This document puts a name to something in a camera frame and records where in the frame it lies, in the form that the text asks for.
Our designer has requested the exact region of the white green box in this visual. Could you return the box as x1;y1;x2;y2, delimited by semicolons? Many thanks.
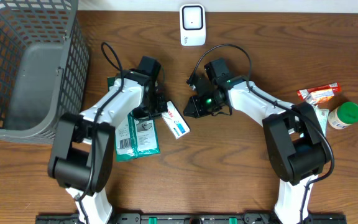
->
162;101;190;139

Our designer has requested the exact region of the large green box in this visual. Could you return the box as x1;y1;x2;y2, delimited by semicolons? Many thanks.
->
106;76;161;162

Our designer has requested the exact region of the red stick sachet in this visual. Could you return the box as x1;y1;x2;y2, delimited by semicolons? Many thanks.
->
296;82;341;104

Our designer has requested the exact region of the orange small box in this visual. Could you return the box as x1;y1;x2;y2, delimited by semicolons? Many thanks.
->
305;88;334;105

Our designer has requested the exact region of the teal snack packet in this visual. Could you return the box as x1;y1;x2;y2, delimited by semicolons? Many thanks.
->
313;105;329;136

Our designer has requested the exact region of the green lid jar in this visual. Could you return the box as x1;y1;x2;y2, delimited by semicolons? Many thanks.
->
328;101;358;129

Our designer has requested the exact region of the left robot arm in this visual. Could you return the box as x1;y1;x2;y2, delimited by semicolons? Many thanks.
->
47;56;167;223

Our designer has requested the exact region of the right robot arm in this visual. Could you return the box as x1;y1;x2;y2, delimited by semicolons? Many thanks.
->
183;58;334;223

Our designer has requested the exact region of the grey plastic mesh basket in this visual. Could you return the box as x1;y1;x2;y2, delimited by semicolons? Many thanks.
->
0;0;90;144

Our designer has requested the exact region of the right black cable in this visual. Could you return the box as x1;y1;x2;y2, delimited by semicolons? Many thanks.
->
186;43;336;224

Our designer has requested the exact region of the black cable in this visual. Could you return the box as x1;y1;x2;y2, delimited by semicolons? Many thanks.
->
186;43;336;224
73;42;126;224

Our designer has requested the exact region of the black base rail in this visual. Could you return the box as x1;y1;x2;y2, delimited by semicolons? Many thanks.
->
35;212;347;224

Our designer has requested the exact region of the left black cable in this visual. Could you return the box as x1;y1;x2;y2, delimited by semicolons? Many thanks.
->
73;42;126;224

